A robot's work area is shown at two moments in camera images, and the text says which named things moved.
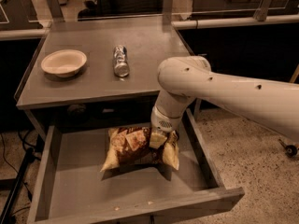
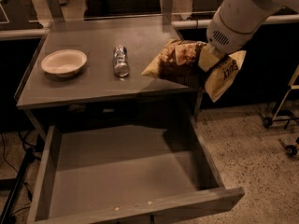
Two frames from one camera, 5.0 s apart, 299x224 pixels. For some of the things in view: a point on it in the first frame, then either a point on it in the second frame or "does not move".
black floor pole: x=29 y=159 does not move
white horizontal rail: x=177 y=25 does not move
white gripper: x=162 y=122 to x=229 y=36
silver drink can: x=121 y=58 does not move
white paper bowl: x=64 y=63 does not move
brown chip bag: x=131 y=145 to x=179 y=60
